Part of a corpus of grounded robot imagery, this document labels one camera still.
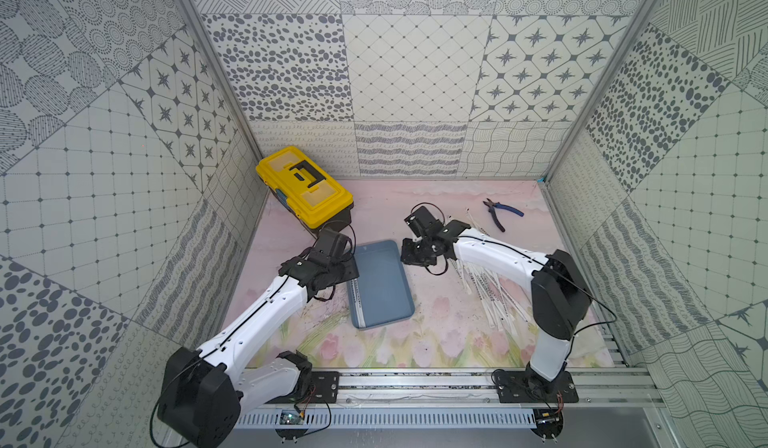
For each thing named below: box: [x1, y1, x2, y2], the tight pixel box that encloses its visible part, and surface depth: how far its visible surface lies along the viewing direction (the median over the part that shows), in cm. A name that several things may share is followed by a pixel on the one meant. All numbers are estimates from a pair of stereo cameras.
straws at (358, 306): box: [351, 279, 366, 327], surface depth 89 cm
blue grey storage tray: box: [347, 240, 415, 330], surface depth 90 cm
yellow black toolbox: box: [256, 146, 354, 236], surface depth 97 cm
